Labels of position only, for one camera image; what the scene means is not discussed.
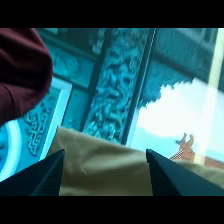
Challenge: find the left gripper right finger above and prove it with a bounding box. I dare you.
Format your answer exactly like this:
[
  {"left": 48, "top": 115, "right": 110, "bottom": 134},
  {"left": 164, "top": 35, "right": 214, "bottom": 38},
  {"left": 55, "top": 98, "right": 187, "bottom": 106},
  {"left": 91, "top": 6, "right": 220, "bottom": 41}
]
[{"left": 145, "top": 148, "right": 224, "bottom": 197}]

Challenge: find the brown shirt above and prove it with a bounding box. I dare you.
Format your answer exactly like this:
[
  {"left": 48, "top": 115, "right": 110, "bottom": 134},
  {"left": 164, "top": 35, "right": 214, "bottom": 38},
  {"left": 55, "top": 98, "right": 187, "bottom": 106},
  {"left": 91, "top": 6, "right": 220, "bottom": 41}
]
[{"left": 46, "top": 126, "right": 224, "bottom": 197}]

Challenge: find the dark red garment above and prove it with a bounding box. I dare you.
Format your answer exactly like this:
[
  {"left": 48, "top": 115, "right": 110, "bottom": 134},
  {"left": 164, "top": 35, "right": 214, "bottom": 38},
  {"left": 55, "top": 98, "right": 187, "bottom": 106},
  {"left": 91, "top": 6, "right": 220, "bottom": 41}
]
[{"left": 0, "top": 28, "right": 54, "bottom": 128}]

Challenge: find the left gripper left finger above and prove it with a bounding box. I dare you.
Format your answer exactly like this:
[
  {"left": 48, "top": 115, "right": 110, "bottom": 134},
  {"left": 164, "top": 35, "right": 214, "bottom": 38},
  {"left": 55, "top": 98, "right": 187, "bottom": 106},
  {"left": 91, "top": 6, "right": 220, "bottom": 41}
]
[{"left": 0, "top": 148, "right": 66, "bottom": 197}]

